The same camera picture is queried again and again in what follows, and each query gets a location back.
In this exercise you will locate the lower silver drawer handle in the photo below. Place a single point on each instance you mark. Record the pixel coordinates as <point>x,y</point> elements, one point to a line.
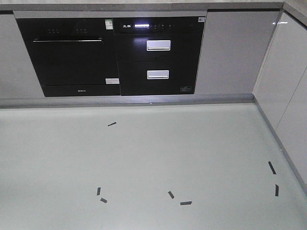
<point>157,74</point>

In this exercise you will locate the black disinfection cabinet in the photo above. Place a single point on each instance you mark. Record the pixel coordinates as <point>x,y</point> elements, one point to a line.
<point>131,34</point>

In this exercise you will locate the black built-in dishwasher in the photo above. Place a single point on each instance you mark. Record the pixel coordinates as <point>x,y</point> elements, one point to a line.
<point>72,56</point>

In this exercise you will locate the silver drawer handle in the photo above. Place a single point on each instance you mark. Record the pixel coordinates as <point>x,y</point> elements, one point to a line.
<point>157,74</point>
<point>158,45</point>

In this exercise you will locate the white side cabinet panel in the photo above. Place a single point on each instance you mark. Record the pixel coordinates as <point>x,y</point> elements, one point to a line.
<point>281,90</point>

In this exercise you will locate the green energy label sticker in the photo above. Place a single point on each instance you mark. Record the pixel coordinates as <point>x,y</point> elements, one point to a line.
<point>109,24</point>

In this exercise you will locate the upper silver drawer handle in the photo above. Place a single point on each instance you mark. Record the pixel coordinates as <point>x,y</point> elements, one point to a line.
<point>158,45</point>

